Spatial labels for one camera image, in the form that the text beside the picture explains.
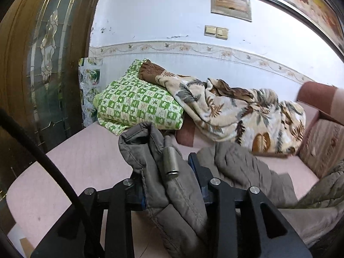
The pink sofa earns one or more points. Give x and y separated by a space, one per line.
80 153

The green checked quilt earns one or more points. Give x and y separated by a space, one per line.
134 104

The framed picture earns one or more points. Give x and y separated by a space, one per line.
303 0

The striped cushion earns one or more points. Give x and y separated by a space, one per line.
322 142

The cardboard piece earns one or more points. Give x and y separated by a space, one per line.
24 244

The printed plastic bag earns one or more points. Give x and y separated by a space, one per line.
88 80

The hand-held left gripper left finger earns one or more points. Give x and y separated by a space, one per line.
131 193

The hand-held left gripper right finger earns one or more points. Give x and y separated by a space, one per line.
197 172

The leaf print blanket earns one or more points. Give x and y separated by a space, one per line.
228 113

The grey-brown hooded puffer jacket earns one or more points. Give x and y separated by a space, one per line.
174 201

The beige wall switch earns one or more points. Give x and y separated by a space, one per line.
210 30
222 33

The wooden door with glass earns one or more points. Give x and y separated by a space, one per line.
40 59

